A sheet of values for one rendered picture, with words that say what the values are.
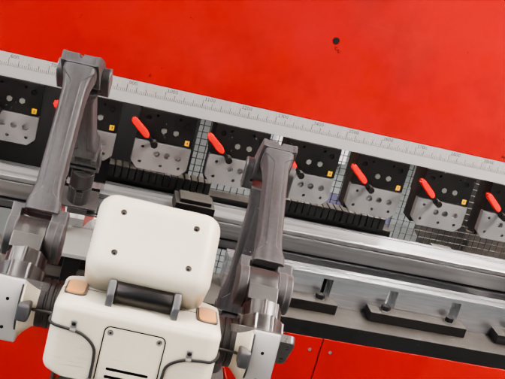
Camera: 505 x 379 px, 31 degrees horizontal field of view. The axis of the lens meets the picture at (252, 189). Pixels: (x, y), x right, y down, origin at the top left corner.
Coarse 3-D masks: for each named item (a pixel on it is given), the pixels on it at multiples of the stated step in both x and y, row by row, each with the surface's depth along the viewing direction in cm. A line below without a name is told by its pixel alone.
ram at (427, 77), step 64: (0, 0) 222; (64, 0) 224; (128, 0) 226; (192, 0) 228; (256, 0) 230; (320, 0) 232; (384, 0) 235; (448, 0) 237; (0, 64) 228; (128, 64) 232; (192, 64) 234; (256, 64) 236; (320, 64) 238; (384, 64) 240; (448, 64) 242; (256, 128) 242; (384, 128) 246; (448, 128) 249
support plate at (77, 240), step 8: (72, 232) 234; (80, 232) 235; (88, 232) 236; (72, 240) 229; (80, 240) 231; (88, 240) 232; (64, 248) 223; (72, 248) 224; (80, 248) 226; (88, 248) 227; (72, 256) 221; (80, 256) 222
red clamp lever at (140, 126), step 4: (132, 120) 233; (136, 120) 233; (140, 120) 235; (136, 124) 233; (140, 124) 233; (140, 128) 233; (144, 128) 234; (140, 132) 234; (144, 132) 234; (148, 132) 234; (144, 136) 234; (148, 136) 234; (152, 140) 235; (152, 144) 235; (156, 144) 235
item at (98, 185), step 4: (104, 160) 242; (108, 160) 242; (104, 164) 243; (108, 164) 243; (100, 168) 243; (104, 168) 243; (68, 172) 242; (100, 172) 243; (104, 172) 243; (68, 176) 243; (96, 176) 243; (100, 176) 244; (104, 176) 244; (68, 180) 244; (96, 180) 244; (100, 180) 244; (104, 180) 244; (92, 184) 245; (96, 184) 245; (100, 184) 245; (96, 188) 245; (100, 188) 246
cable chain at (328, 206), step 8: (288, 200) 294; (296, 200) 296; (288, 208) 295; (296, 208) 295; (304, 208) 296; (312, 208) 296; (320, 208) 296; (328, 208) 297; (336, 208) 298; (344, 208) 300; (320, 216) 298; (328, 216) 298; (336, 216) 298; (344, 216) 298; (352, 216) 299; (360, 216) 299; (368, 216) 300; (360, 224) 300; (368, 224) 300; (376, 224) 301; (384, 224) 301
